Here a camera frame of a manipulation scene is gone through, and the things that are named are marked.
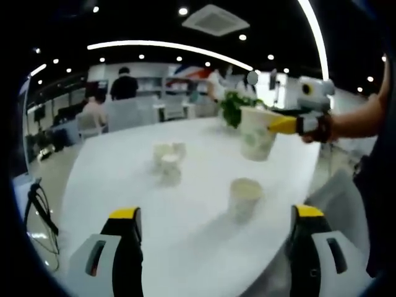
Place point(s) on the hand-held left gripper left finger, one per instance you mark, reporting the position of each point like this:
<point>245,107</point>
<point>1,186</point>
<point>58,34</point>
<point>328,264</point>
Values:
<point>123,247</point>

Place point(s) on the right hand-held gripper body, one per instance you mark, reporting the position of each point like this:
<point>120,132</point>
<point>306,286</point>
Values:
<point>318,96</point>

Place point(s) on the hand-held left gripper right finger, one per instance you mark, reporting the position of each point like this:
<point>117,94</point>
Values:
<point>304,256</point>

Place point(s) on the green printed paper cup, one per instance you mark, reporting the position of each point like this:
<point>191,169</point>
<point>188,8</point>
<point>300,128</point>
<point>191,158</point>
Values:
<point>255,139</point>

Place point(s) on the cluster of white paper cups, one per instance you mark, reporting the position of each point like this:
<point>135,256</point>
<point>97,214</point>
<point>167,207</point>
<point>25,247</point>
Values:
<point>168,161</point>

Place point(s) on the person's right hand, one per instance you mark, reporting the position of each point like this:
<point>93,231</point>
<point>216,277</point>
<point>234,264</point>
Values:
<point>325,130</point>

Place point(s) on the long ceiling light strip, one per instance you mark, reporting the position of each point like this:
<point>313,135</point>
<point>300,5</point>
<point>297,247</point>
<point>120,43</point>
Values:
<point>139,43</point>
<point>37,70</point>
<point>319,43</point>

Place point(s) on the green potted plant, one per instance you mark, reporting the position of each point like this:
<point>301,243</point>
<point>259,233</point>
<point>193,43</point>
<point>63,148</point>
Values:
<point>232,108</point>

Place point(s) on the grey office chair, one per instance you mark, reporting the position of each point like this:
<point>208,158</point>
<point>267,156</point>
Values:
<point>86,125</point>
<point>340,204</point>
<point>130,114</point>

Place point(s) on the white table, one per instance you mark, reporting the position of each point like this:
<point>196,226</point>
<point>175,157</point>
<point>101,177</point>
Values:
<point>201,253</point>

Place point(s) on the person's dark clothing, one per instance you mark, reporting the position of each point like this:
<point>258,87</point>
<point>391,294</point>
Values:
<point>374,201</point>

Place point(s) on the black tripod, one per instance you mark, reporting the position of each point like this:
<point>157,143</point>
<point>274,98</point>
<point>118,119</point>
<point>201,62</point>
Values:
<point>34,187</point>

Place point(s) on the ceiling air conditioner vent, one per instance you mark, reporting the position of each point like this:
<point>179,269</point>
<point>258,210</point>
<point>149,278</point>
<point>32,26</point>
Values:
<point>216,20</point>

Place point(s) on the white shelving unit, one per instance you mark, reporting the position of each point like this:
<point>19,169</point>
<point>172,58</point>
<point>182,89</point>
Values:
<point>148,86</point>

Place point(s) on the round ceiling spotlights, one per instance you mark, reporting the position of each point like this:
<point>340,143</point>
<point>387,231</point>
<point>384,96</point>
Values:
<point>183,11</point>

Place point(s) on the black monitor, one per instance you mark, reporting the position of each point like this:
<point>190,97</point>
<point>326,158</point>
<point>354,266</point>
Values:
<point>39,114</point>

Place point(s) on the red blue wall banner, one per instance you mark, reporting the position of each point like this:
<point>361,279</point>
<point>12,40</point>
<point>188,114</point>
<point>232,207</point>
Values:
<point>191,74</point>

